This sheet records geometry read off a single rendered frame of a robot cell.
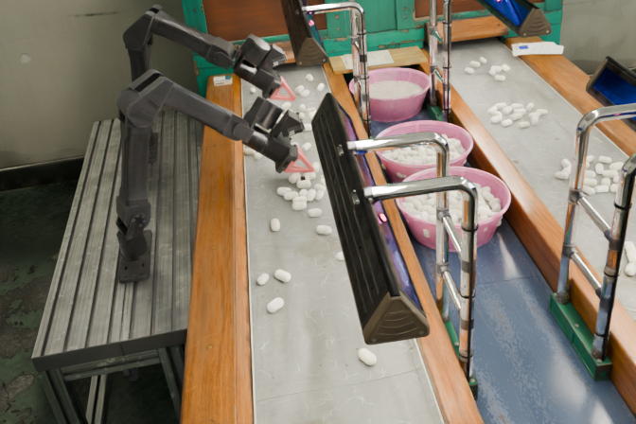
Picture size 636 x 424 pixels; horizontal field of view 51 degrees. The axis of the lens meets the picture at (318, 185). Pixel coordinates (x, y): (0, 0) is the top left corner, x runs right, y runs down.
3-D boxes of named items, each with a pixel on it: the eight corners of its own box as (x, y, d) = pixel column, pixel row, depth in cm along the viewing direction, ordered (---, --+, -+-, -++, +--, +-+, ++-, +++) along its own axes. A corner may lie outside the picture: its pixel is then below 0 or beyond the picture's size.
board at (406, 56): (334, 75, 232) (333, 71, 232) (328, 60, 245) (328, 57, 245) (428, 62, 234) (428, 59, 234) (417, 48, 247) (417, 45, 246)
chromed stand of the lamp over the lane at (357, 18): (311, 158, 200) (295, 9, 178) (306, 130, 218) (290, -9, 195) (375, 150, 201) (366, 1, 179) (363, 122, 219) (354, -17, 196)
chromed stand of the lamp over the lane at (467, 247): (370, 416, 117) (354, 199, 94) (352, 337, 134) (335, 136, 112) (477, 400, 118) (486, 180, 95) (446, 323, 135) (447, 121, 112)
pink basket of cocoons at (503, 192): (410, 268, 151) (409, 233, 147) (386, 205, 174) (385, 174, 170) (525, 251, 153) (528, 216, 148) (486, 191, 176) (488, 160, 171)
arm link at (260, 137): (273, 129, 175) (250, 115, 172) (277, 132, 170) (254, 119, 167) (259, 151, 175) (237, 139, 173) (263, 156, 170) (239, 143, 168)
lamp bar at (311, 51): (296, 67, 164) (292, 39, 160) (280, 1, 218) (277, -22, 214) (328, 63, 164) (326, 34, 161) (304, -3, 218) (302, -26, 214)
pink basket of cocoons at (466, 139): (410, 208, 172) (410, 176, 168) (358, 167, 193) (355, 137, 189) (492, 176, 182) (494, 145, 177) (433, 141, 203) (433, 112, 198)
